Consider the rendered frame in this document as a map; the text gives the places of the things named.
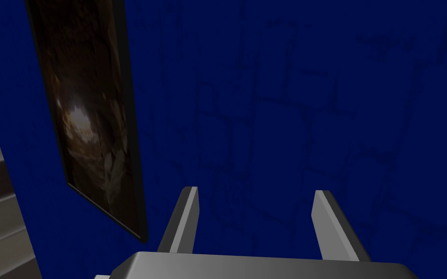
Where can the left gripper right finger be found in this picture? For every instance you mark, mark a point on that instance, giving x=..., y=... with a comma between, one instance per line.
x=334, y=232

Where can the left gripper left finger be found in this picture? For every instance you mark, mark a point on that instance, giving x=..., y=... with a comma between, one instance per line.
x=181, y=226

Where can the dark framed brown picture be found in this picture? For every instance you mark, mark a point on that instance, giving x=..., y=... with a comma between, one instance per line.
x=91, y=116

